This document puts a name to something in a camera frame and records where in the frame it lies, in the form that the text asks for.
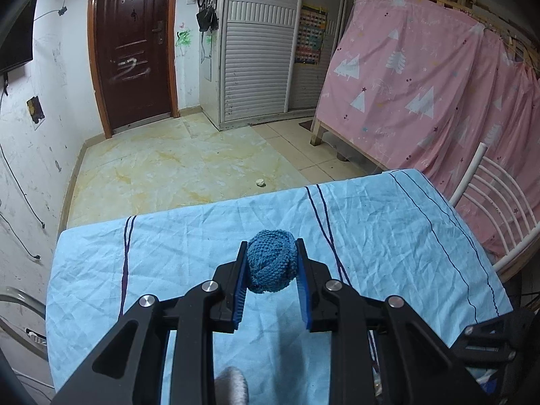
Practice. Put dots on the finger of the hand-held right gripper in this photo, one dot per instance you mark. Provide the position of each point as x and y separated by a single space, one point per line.
485 339

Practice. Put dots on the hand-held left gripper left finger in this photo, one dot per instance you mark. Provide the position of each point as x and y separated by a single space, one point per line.
239 291

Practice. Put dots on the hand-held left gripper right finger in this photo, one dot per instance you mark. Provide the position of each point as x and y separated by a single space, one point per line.
303 291

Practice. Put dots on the blue knitted ball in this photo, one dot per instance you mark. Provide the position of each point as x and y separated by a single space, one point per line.
270 261

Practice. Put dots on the light blue striped tablecloth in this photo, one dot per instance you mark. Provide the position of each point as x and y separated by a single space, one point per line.
168 253

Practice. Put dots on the grey soft item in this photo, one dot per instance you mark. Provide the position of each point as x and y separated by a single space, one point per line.
232 386

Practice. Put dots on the white scrap on floor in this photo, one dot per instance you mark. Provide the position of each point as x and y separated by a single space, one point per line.
260 183

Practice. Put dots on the white metal chair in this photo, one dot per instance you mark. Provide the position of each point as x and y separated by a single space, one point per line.
468 177

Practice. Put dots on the white power strip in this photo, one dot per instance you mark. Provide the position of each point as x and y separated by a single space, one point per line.
37 336

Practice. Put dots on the pink tree print curtain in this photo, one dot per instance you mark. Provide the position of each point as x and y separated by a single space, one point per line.
422 93

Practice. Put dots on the white shutter wardrobe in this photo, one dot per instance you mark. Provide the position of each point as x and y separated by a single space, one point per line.
253 59

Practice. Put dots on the dark red wooden door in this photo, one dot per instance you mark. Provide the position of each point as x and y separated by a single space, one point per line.
130 42

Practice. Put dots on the colourful grid wall poster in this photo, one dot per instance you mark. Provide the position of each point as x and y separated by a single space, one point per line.
311 36

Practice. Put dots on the open wall socket box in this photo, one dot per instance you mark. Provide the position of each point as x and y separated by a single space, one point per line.
36 110

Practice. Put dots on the black wall television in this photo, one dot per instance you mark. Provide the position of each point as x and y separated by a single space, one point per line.
14 33

